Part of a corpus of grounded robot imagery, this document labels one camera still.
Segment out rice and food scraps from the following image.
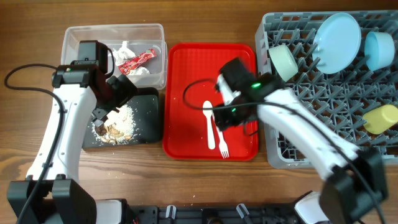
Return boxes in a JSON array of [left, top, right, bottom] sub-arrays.
[[91, 105, 138, 145]]

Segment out red snack wrapper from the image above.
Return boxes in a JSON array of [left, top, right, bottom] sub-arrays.
[[118, 49, 157, 75]]

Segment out white tissue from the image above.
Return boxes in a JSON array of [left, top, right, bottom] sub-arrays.
[[112, 41, 150, 75]]

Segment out green bowl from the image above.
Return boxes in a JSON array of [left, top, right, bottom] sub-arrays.
[[269, 45, 299, 82]]

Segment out light blue plate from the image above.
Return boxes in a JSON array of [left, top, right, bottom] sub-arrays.
[[312, 12, 361, 74]]

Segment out yellow plastic cup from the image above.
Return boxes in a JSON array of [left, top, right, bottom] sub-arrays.
[[363, 105, 397, 134]]

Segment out light blue bowl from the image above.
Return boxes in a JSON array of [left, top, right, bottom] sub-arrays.
[[364, 32, 396, 71]]

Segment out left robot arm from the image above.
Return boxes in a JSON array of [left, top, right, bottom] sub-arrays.
[[7, 63, 138, 223]]

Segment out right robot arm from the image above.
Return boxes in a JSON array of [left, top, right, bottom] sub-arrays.
[[214, 58, 388, 223]]

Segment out grey dishwasher rack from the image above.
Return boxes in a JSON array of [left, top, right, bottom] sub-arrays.
[[255, 11, 397, 165]]

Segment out white plastic spoon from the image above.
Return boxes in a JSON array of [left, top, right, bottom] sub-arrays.
[[203, 101, 215, 150]]

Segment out black rectangular tray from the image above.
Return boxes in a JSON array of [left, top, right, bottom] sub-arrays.
[[82, 87, 161, 149]]

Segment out white plastic fork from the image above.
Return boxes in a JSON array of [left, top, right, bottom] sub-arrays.
[[215, 126, 229, 159]]

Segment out clear plastic bin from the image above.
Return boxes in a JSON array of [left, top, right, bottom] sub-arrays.
[[61, 24, 167, 90]]

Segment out red serving tray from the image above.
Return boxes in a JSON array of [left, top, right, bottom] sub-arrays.
[[163, 43, 256, 161]]

